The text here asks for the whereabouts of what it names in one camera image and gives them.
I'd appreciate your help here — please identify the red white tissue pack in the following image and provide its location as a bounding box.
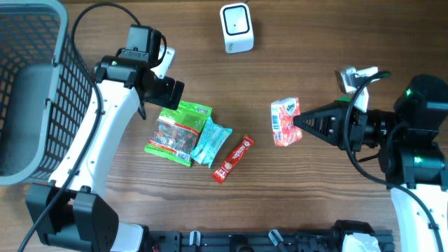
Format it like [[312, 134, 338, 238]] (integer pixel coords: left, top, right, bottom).
[[270, 97, 302, 146]]

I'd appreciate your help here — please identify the green candy bag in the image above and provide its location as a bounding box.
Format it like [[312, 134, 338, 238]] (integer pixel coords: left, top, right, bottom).
[[144, 101, 213, 167]]

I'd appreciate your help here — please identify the teal snack packet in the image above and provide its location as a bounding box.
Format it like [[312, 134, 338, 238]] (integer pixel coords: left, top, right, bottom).
[[190, 117, 232, 168]]

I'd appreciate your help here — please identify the red coffee stick sachet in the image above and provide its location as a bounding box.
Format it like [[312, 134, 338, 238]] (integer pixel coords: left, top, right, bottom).
[[212, 136, 254, 184]]

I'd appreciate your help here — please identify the green lid jar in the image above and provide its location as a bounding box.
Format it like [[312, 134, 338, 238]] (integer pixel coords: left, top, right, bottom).
[[337, 97, 351, 102]]

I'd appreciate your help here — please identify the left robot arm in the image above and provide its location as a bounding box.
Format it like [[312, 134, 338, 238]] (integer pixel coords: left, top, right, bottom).
[[26, 24, 184, 251]]

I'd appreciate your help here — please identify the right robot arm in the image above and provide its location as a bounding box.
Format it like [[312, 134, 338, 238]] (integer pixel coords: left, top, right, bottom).
[[293, 71, 447, 251]]

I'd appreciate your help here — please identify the white barcode scanner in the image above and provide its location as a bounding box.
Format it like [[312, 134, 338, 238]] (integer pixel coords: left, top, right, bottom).
[[220, 2, 254, 54]]

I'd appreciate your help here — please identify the grey plastic mesh basket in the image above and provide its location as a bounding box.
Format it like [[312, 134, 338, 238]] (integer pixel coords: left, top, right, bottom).
[[1, 1, 92, 186]]

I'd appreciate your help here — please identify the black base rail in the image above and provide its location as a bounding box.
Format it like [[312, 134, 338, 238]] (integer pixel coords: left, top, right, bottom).
[[142, 220, 396, 252]]

